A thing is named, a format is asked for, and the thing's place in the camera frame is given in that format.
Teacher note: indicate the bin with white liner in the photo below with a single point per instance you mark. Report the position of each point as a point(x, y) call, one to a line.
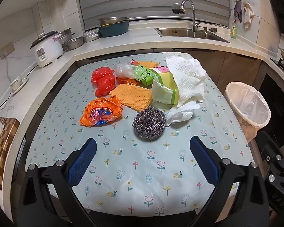
point(241, 97)

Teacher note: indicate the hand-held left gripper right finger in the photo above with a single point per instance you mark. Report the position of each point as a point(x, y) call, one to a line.
point(203, 160)

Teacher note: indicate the checkered wooden cutting board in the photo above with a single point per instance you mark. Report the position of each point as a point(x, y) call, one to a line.
point(4, 146)

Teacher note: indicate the large orange foam net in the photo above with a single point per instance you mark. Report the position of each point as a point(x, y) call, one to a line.
point(130, 97)

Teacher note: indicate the chrome faucet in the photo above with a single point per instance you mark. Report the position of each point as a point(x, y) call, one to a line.
point(193, 16)

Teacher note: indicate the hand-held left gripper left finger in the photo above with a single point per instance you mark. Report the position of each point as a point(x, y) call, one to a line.
point(81, 163)

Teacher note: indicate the kitchen counter with brown cabinets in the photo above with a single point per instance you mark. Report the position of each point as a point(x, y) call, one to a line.
point(132, 45)

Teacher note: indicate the orange snack wrapper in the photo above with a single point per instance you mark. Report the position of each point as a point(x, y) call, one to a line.
point(99, 113)

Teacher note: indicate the red plastic bag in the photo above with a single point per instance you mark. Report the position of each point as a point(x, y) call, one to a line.
point(104, 80)

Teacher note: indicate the wall outlet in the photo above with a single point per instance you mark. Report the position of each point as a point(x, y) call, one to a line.
point(6, 49)

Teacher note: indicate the steel wool scrubber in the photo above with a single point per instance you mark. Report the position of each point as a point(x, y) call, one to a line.
point(149, 123)

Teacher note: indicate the white rice cooker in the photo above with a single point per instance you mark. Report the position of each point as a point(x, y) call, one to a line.
point(47, 49)

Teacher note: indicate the stacked steel pots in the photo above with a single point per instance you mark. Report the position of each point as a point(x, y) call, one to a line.
point(66, 35)

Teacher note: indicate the floral tablecloth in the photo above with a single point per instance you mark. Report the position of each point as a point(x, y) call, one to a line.
point(132, 175)

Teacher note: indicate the black gas stove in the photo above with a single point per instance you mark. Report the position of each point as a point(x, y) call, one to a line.
point(282, 66)

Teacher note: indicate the large white paper towel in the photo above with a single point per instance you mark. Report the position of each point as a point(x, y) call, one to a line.
point(187, 80)

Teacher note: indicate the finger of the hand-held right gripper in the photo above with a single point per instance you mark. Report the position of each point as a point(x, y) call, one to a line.
point(272, 149)

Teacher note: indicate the green dish soap bottle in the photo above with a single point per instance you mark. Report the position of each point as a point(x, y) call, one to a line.
point(233, 30)

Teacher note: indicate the yellow-green tissue pack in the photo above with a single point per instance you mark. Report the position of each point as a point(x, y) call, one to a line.
point(164, 87)

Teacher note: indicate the blue plastic basin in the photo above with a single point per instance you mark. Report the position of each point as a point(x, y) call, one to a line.
point(114, 29)

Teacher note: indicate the steel sink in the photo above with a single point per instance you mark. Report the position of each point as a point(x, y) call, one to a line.
point(187, 33)

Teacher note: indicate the grey window blind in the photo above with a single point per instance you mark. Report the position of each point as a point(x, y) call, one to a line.
point(151, 2)

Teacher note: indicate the cream hanging cloth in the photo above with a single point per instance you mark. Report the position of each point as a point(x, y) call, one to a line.
point(248, 15)

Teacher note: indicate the small crumpled paper towel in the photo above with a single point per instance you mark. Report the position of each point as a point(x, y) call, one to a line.
point(179, 115)

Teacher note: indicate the white power strip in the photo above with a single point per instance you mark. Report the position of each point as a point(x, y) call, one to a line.
point(17, 82)

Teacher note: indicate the purple hanging cloth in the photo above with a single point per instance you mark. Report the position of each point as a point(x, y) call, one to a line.
point(237, 10)

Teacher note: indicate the flat steel basin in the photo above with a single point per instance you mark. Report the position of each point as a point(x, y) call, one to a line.
point(91, 37)

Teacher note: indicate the large steel bowl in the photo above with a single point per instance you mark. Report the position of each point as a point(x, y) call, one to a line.
point(113, 20)

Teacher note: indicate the pink wrapper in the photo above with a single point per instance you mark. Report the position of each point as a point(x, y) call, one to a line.
point(162, 69)

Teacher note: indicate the dark scrub stone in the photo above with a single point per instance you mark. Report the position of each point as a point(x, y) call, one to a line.
point(213, 30)

